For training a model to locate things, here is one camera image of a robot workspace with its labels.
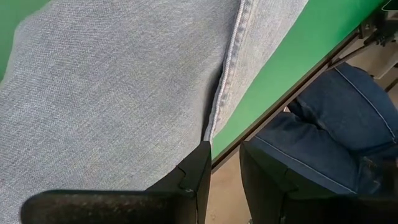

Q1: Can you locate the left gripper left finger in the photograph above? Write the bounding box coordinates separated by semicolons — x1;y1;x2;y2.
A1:
20;141;212;224

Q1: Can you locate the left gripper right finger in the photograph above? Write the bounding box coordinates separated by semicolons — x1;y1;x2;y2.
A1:
239;141;398;224

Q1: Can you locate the light blue denim shirt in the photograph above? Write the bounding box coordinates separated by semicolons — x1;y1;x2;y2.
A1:
0;0;309;224

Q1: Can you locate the black aluminium table frame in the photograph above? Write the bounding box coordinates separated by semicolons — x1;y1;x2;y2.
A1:
210;9;398;172

